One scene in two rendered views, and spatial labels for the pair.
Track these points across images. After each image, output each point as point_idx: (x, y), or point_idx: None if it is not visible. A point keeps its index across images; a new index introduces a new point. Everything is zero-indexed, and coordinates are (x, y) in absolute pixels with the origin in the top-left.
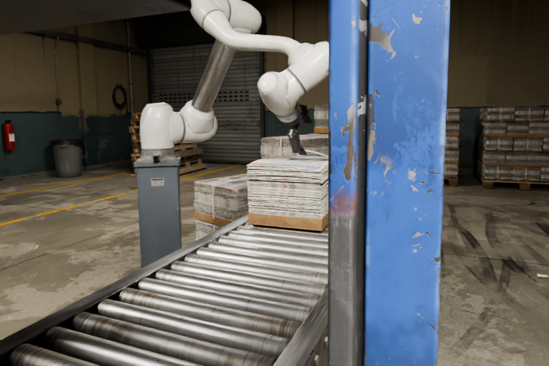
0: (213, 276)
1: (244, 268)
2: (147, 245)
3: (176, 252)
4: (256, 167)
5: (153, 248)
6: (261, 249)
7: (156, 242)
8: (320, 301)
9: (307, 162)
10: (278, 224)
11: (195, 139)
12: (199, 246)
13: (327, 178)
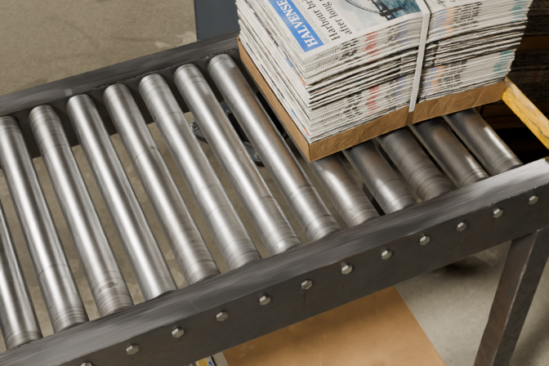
0: (7, 185)
1: (60, 194)
2: None
3: (32, 92)
4: None
5: None
6: (142, 157)
7: None
8: (6, 355)
9: (332, 7)
10: (267, 95)
11: None
12: (81, 91)
13: (346, 69)
